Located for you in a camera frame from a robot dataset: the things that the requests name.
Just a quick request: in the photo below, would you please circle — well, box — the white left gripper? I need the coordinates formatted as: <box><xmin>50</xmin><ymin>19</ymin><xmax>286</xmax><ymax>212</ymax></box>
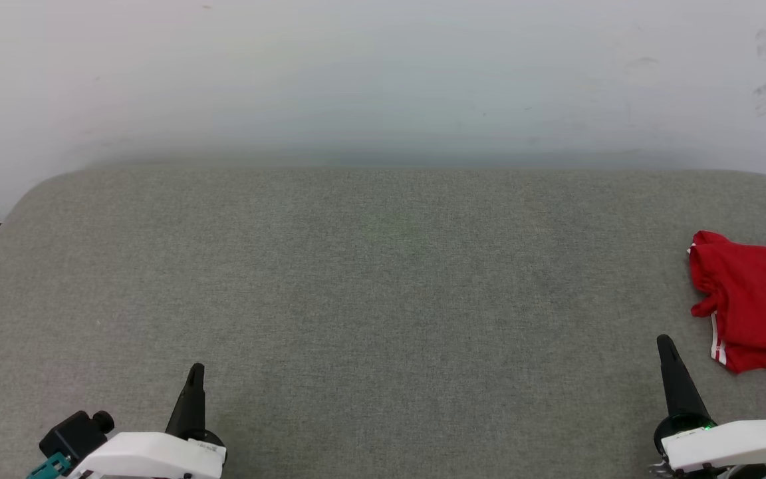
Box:
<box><xmin>67</xmin><ymin>363</ymin><xmax>227</xmax><ymax>479</ymax></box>

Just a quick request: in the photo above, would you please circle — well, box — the red and white shirt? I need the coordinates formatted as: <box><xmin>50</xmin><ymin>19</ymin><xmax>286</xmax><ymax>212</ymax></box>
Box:
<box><xmin>688</xmin><ymin>230</ymin><xmax>766</xmax><ymax>375</ymax></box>

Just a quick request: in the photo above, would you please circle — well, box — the black cable with teal plug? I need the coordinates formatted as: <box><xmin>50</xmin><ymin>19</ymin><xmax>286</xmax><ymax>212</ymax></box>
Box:
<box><xmin>26</xmin><ymin>452</ymin><xmax>72</xmax><ymax>479</ymax></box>

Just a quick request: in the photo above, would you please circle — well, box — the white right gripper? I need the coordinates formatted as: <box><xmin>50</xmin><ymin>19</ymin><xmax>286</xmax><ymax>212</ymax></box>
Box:
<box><xmin>652</xmin><ymin>335</ymin><xmax>766</xmax><ymax>474</ymax></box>

